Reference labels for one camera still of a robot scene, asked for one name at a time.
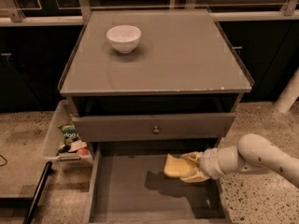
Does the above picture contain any grey open middle drawer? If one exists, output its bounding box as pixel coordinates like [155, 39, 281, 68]
[84, 140, 231, 224]

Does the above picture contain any yellow sponge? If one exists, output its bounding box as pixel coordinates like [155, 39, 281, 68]
[164, 154, 197, 178]

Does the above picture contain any grey top drawer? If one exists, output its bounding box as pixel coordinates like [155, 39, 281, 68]
[72, 113, 235, 142]

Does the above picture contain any round metal drawer knob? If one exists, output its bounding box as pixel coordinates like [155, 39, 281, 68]
[152, 126, 161, 134]

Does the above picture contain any green chip bag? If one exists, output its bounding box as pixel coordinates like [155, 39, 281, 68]
[59, 123, 79, 147]

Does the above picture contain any white railing frame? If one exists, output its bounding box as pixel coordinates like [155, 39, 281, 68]
[0, 0, 299, 26]

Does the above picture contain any grey wooden drawer cabinet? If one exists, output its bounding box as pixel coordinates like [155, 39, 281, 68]
[57, 8, 255, 224]

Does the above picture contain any white and red snack packet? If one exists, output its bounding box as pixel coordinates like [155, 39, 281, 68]
[58, 140, 89, 155]

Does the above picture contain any clear plastic storage bin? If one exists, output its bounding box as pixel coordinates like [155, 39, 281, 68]
[43, 100, 93, 165]

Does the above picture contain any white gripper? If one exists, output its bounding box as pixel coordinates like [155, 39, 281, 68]
[179, 148, 224, 183]

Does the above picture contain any white ceramic bowl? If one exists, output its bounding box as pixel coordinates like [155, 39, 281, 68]
[107, 25, 142, 54]

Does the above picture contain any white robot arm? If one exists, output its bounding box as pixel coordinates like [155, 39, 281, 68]
[179, 133, 299, 188]

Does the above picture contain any black bar on floor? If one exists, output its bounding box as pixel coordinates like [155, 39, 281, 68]
[22, 161, 52, 224]

